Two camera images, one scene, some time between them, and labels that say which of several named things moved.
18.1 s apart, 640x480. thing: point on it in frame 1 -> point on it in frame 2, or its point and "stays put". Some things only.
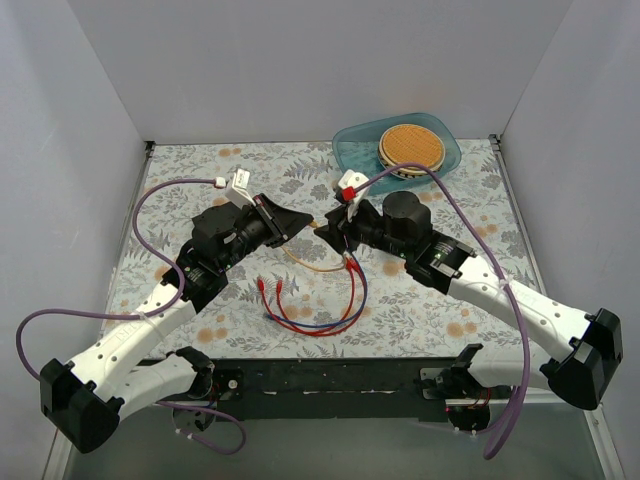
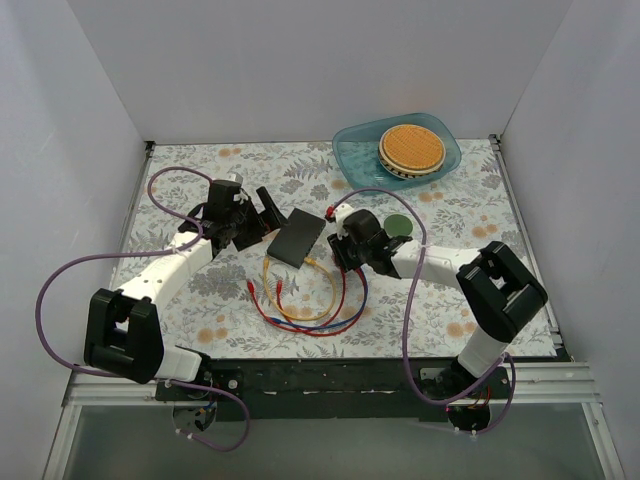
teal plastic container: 356,148 stays put
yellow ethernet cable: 314,224 -> 275,304
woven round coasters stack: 411,143 stays put
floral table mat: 316,297 stays put
